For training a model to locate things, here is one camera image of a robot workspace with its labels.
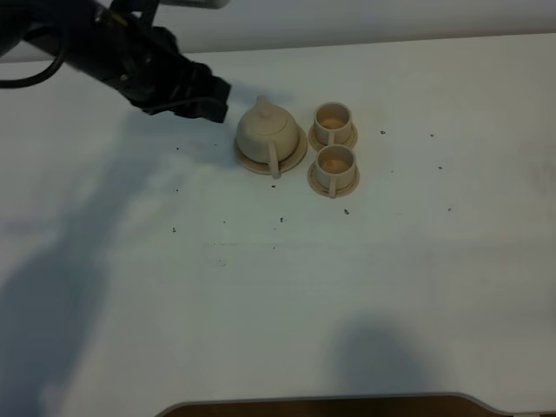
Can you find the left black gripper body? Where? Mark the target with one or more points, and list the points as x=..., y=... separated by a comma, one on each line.
x=138, y=60

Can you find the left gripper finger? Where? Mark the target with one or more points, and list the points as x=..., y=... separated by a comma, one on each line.
x=199, y=84
x=208, y=110

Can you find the beige ceramic teapot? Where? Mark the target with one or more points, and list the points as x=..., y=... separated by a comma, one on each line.
x=267, y=134

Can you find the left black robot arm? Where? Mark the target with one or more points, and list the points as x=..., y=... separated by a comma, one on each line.
x=58, y=28

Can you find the beige teapot saucer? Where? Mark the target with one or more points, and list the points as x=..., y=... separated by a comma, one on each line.
x=284, y=166

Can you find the near beige cup saucer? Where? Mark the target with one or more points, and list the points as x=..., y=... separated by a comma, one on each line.
x=321, y=190

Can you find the far beige teacup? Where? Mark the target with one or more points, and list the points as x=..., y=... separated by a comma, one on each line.
x=332, y=123

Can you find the beige teacup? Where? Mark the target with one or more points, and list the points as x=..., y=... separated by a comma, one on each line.
x=332, y=123
x=335, y=167

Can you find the near beige teacup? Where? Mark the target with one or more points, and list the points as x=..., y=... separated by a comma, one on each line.
x=335, y=167

